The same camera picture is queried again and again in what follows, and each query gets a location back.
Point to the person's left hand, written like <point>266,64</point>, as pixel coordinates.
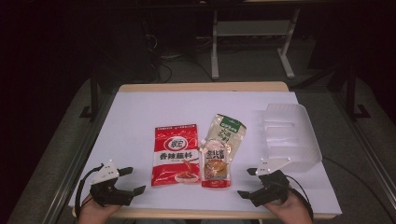
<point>93,213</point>

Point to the translucent plastic container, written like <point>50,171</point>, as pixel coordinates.
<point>292,140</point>

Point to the beige green-topped seasoning packet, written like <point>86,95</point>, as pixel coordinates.
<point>229,130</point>

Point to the white table cover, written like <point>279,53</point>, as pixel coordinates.
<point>140,124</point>

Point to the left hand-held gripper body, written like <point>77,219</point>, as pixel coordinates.
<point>107,191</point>

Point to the aluminium rail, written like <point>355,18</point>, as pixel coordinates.
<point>370,155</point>
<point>71,174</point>

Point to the red seasoning packet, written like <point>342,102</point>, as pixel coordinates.
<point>176,155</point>

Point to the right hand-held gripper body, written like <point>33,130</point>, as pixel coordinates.
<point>274,186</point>

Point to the black metal stand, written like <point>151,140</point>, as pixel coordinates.
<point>94,96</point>
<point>351,93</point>

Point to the small red-white snack packet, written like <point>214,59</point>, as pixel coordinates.
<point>215,165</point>

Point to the person's right hand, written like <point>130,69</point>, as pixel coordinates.
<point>292,211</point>

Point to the white metal desk frame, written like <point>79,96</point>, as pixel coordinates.
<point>214,46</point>

